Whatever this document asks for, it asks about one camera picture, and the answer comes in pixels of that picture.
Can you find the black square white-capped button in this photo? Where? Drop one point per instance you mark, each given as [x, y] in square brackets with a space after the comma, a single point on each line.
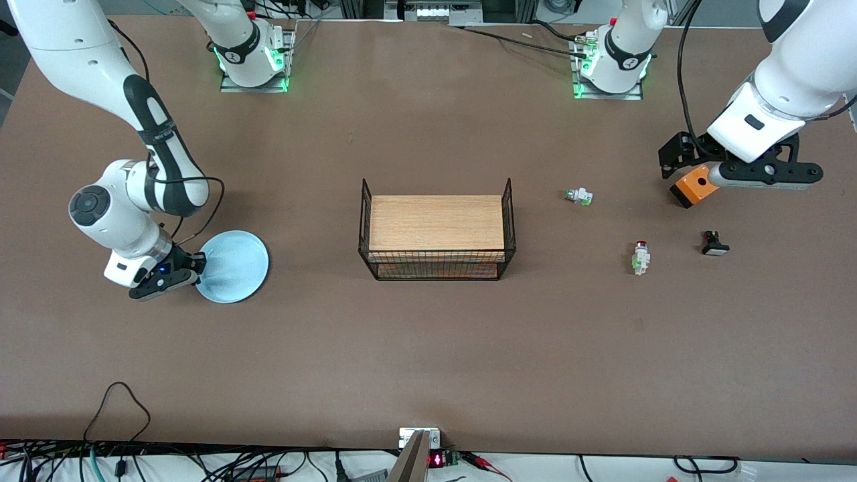
[715, 248]

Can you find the grey aluminium mount bar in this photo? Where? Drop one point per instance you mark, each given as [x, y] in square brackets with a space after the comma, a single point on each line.
[410, 465]

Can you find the red LED display module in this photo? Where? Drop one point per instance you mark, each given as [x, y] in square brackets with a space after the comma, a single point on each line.
[436, 460]

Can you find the red clip test lead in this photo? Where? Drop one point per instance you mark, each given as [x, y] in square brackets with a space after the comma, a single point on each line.
[479, 459]

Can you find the red push button switch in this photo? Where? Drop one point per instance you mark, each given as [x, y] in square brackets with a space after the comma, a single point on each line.
[641, 258]

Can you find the orange button enclosure box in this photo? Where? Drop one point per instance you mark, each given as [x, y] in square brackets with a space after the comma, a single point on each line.
[689, 193]

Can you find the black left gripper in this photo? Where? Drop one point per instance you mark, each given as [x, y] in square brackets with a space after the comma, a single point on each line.
[689, 148]

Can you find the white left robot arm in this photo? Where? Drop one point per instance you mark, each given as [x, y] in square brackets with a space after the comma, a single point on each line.
[797, 73]

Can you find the green push button switch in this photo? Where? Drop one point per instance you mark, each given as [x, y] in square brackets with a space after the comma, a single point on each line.
[581, 197]

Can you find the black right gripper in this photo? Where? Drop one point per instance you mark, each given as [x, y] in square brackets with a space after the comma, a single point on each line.
[179, 257]

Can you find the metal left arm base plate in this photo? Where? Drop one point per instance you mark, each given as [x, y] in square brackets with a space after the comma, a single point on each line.
[626, 96]

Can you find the silver camera mount plate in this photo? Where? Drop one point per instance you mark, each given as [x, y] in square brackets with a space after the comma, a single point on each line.
[408, 438]

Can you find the aluminium frame structure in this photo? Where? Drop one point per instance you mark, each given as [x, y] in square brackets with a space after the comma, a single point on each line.
[361, 8]

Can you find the light blue round plate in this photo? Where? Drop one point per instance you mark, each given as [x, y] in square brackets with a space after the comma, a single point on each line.
[234, 268]

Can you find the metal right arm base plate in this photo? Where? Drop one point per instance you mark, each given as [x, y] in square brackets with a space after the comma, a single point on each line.
[254, 88]

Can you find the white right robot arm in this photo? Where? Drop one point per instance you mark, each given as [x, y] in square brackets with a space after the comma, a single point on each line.
[80, 47]

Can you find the orange black small device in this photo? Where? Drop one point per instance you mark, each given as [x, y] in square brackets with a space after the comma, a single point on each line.
[258, 473]

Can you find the wooden shelf board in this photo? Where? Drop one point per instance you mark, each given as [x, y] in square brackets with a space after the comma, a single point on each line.
[435, 271]
[435, 224]

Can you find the white terminal block device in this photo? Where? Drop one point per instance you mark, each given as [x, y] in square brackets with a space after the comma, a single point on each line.
[435, 12]

